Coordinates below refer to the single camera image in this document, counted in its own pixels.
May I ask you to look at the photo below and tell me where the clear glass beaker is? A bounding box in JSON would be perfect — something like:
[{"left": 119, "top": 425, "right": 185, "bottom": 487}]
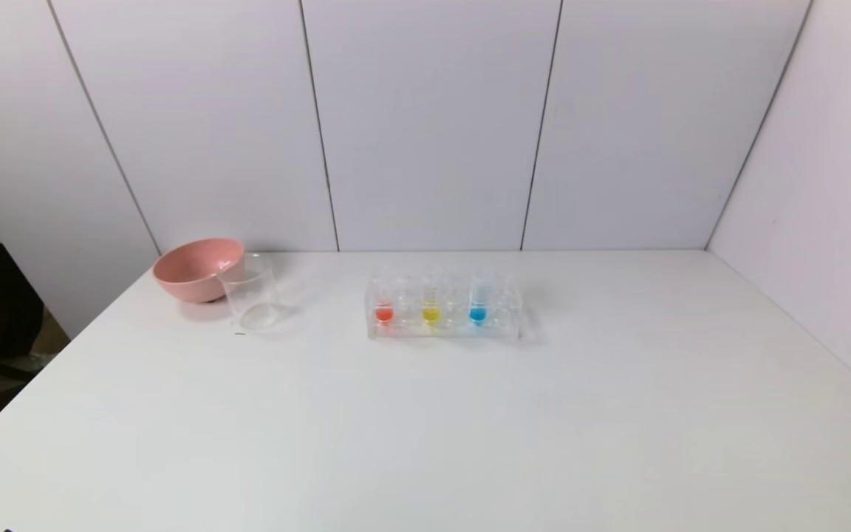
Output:
[{"left": 217, "top": 253, "right": 281, "bottom": 332}]

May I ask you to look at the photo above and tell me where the test tube with blue pigment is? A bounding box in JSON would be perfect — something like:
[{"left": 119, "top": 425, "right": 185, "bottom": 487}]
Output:
[{"left": 468, "top": 269, "right": 491, "bottom": 327}]

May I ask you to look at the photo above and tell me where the test tube with red pigment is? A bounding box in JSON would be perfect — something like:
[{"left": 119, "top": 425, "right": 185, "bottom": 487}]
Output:
[{"left": 374, "top": 272, "right": 396, "bottom": 327}]

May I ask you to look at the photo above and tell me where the test tube with yellow pigment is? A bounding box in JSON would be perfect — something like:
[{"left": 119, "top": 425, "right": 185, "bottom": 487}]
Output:
[{"left": 421, "top": 271, "right": 442, "bottom": 327}]

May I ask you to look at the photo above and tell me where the clear plastic test tube rack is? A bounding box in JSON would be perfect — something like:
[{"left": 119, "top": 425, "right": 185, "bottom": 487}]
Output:
[{"left": 365, "top": 269, "right": 524, "bottom": 342}]

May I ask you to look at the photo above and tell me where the pink bowl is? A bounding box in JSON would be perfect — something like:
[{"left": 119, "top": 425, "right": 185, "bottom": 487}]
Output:
[{"left": 152, "top": 237, "right": 245, "bottom": 304}]

